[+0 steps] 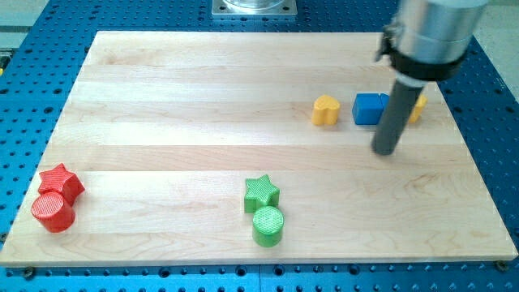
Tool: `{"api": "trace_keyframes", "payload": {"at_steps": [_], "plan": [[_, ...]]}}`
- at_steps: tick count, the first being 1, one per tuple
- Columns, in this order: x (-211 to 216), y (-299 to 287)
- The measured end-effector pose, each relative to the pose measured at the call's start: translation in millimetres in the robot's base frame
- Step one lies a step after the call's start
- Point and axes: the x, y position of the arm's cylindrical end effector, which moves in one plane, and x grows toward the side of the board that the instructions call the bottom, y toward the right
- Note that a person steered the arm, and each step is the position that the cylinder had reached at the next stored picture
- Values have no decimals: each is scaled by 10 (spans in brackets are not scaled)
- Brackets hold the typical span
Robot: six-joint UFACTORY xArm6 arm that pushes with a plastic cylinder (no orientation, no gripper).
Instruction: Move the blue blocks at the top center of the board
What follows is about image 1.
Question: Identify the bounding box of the yellow block behind rod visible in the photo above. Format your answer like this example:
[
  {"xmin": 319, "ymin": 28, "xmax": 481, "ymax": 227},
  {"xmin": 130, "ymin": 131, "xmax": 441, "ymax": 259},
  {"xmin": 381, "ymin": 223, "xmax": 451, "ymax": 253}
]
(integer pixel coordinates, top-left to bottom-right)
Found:
[{"xmin": 408, "ymin": 95, "xmax": 428, "ymax": 123}]

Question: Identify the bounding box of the blue block behind rod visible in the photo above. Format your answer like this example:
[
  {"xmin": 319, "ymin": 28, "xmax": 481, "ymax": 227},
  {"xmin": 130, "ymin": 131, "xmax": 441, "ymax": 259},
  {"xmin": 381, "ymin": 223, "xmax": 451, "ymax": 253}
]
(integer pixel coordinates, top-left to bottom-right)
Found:
[{"xmin": 380, "ymin": 93, "xmax": 389, "ymax": 108}]

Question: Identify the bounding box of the green star block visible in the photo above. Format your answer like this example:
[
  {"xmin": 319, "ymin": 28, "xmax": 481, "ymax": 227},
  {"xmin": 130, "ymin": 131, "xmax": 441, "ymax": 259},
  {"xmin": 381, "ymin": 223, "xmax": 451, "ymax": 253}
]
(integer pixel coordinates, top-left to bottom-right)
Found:
[{"xmin": 244, "ymin": 174, "xmax": 281, "ymax": 213}]

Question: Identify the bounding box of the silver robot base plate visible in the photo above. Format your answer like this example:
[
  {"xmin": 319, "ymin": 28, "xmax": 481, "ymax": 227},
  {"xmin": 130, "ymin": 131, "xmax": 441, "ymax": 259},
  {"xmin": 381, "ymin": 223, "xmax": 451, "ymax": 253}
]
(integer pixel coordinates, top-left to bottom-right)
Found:
[{"xmin": 212, "ymin": 0, "xmax": 298, "ymax": 17}]

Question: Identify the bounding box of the yellow heart block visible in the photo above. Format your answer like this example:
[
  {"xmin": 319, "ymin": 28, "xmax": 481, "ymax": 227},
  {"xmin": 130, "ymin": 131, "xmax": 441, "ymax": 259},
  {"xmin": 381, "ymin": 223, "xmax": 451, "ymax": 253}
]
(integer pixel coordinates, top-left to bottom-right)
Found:
[{"xmin": 311, "ymin": 95, "xmax": 341, "ymax": 126}]

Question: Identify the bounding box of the wooden board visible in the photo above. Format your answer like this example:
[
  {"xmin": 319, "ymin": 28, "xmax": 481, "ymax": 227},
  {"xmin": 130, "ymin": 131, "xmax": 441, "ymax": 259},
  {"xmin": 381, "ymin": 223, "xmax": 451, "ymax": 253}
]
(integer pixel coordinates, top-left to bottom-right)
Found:
[{"xmin": 1, "ymin": 32, "xmax": 517, "ymax": 267}]

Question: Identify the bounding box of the red cylinder block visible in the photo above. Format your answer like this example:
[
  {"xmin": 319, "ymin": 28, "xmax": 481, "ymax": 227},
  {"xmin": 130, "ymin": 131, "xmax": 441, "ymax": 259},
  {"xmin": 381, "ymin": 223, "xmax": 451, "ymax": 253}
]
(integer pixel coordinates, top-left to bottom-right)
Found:
[{"xmin": 31, "ymin": 192, "xmax": 75, "ymax": 233}]

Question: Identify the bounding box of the red star block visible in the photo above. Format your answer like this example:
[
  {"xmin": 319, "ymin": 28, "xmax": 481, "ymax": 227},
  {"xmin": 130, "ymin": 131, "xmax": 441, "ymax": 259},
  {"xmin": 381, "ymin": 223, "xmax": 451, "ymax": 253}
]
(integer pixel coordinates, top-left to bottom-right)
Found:
[{"xmin": 38, "ymin": 163, "xmax": 85, "ymax": 206}]

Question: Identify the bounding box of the green cylinder block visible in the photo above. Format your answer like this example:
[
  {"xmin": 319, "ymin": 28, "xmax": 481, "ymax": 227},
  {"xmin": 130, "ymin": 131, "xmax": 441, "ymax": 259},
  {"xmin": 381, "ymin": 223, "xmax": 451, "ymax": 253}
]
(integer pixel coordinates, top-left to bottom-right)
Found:
[{"xmin": 252, "ymin": 206, "xmax": 285, "ymax": 247}]

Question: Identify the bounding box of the blue cube block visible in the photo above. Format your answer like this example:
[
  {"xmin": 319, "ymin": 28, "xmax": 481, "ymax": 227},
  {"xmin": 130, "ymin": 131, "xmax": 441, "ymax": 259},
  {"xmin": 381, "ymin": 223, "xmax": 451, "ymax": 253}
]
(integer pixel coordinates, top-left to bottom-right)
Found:
[{"xmin": 352, "ymin": 92, "xmax": 384, "ymax": 126}]

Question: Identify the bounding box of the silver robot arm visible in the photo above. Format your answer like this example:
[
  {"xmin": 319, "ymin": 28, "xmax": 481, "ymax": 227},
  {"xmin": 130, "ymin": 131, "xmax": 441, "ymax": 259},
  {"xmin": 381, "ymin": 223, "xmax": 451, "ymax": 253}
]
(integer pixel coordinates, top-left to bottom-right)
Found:
[{"xmin": 375, "ymin": 0, "xmax": 488, "ymax": 88}]

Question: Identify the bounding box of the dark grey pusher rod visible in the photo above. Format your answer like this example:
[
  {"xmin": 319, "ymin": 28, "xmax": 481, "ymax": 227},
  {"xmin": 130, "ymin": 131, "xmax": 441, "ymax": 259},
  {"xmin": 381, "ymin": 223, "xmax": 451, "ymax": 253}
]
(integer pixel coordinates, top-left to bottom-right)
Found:
[{"xmin": 371, "ymin": 79, "xmax": 426, "ymax": 156}]

